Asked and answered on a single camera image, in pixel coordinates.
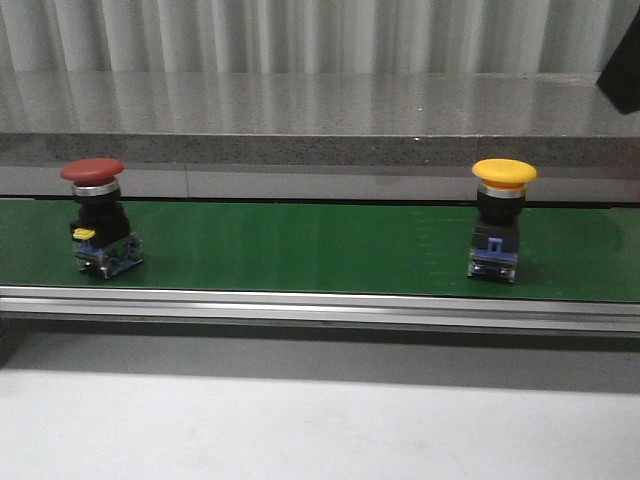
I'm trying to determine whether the green conveyor belt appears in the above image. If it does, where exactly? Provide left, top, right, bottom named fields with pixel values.
left=1, top=199, right=639, bottom=337

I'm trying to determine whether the red push button edge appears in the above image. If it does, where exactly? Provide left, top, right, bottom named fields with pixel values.
left=61, top=157, right=143, bottom=279

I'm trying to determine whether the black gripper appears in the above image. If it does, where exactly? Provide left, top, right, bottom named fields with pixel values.
left=596, top=13, right=640, bottom=115

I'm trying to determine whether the grey granite counter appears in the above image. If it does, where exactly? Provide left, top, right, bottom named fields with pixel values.
left=1, top=71, right=639, bottom=204

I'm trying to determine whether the white curtain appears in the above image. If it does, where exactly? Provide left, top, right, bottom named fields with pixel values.
left=1, top=1, right=639, bottom=74

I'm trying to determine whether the yellow push button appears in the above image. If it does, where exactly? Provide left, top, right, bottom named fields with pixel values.
left=467, top=158, right=538, bottom=283

